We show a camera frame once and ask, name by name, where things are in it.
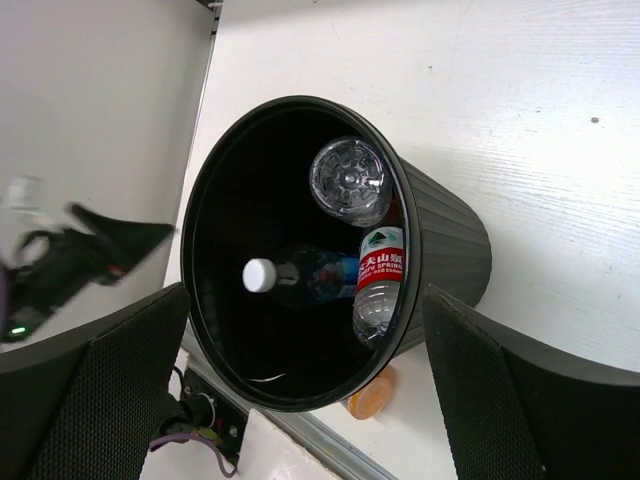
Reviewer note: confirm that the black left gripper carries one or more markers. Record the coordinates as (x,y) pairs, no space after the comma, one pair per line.
(52,267)

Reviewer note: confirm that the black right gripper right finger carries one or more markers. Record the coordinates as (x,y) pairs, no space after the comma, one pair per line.
(517,408)

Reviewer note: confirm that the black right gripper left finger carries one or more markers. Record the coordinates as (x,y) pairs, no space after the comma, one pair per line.
(85,404)

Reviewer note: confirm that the orange juice bottle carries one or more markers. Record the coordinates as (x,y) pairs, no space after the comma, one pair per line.
(372,399)

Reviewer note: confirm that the red label plastic bottle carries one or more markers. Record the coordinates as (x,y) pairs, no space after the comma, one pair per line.
(380,274)

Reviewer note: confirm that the blue label Aquafina bottle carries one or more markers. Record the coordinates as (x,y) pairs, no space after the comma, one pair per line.
(303,276)

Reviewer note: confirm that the clear unlabelled plastic bottle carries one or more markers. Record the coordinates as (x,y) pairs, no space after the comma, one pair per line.
(349,180)

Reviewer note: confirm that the black ribbed waste bin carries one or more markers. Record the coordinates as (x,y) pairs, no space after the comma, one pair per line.
(252,233)

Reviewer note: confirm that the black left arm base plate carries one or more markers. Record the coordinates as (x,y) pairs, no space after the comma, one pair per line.
(213,415)

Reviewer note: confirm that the aluminium table edge rail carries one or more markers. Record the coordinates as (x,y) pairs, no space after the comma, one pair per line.
(332,450)

